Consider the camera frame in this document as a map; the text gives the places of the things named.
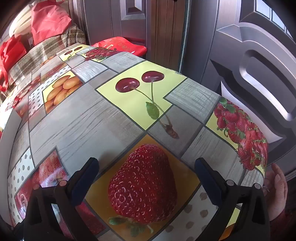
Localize person's left forearm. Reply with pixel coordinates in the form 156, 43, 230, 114
269, 206, 294, 232

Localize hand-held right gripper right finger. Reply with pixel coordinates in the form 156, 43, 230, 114
194, 158, 271, 241

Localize person's left hand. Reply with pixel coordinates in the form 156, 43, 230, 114
264, 162, 288, 220

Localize red fabric bag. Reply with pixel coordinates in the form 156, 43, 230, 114
31, 0, 72, 45

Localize cream foam sheets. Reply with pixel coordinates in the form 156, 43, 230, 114
9, 5, 33, 37

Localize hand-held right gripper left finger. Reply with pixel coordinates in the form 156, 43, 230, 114
23, 158, 100, 241

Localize plaid covered furniture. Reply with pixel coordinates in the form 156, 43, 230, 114
0, 25, 86, 98

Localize flat red gift bag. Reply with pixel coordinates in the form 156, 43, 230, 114
91, 37, 147, 57

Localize grey metal door with window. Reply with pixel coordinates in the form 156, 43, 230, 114
183, 0, 296, 181

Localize red tote bag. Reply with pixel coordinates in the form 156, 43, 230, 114
0, 35, 27, 92

